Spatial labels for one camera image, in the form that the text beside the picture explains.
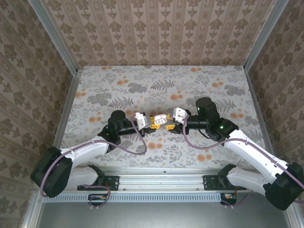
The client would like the floral patterned tablecloth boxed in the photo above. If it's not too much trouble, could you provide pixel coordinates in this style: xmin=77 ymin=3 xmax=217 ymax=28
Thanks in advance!
xmin=56 ymin=65 xmax=273 ymax=169

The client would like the aluminium frame post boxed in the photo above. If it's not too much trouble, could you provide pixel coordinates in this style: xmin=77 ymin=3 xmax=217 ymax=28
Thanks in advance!
xmin=243 ymin=0 xmax=290 ymax=72
xmin=28 ymin=0 xmax=79 ymax=75

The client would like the aluminium table side rail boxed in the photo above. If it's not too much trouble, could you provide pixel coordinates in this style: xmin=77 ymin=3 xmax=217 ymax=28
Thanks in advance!
xmin=244 ymin=70 xmax=281 ymax=171
xmin=46 ymin=67 xmax=83 ymax=171

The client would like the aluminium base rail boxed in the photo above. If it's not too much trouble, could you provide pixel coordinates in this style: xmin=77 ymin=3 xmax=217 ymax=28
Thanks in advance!
xmin=38 ymin=166 xmax=294 ymax=193

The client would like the white earbud charging case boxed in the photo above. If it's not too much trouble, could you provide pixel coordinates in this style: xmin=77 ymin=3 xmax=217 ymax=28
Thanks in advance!
xmin=152 ymin=114 xmax=167 ymax=125

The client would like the aluminium lower frame bar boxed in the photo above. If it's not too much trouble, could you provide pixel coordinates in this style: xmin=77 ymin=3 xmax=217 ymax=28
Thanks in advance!
xmin=20 ymin=190 xmax=45 ymax=228
xmin=285 ymin=206 xmax=304 ymax=228

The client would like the grey metal sheet panel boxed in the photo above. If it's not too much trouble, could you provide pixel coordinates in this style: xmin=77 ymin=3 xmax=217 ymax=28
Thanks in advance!
xmin=35 ymin=192 xmax=297 ymax=228

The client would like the grey slotted cable duct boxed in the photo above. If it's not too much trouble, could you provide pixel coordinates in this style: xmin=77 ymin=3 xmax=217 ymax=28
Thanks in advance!
xmin=45 ymin=192 xmax=223 ymax=203

